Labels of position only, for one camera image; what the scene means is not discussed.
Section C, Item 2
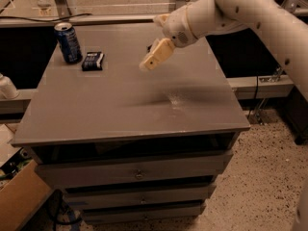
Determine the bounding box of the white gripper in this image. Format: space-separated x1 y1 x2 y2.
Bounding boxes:
139 6 197 71

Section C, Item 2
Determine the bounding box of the blue rxbar blueberry bar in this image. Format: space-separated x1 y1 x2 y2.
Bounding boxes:
82 52 104 71

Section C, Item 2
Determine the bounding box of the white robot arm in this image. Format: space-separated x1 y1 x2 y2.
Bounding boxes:
140 0 308 99

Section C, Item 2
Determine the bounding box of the blue pepsi can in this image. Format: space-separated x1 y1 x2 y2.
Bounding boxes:
54 22 83 64

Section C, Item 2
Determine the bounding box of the black snack bar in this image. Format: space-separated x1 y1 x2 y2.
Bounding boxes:
147 44 152 53

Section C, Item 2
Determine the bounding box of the grey drawer cabinet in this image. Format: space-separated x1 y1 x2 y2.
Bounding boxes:
13 23 249 215

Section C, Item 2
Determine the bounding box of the white pipe fitting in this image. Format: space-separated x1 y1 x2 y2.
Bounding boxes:
0 73 19 99

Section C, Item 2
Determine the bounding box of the bottom grey drawer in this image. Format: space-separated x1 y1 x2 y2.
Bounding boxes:
82 201 205 224

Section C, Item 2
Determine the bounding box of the grey drawer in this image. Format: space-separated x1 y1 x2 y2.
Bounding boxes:
36 150 233 189
64 183 216 210
82 201 205 224

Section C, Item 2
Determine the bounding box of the middle grey drawer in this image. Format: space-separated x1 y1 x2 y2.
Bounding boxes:
64 183 216 210

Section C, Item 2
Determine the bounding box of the top grey drawer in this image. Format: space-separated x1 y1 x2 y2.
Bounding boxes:
36 150 233 189

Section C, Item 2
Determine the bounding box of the cardboard box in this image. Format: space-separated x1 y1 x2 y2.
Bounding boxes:
0 122 54 231

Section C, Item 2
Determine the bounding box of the black cable on rail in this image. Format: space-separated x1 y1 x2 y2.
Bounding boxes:
0 13 94 23

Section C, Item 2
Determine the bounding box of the metal frame rail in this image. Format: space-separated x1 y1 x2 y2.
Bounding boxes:
0 0 308 29

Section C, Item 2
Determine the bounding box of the black floor cable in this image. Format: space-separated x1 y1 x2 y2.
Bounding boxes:
47 190 84 231

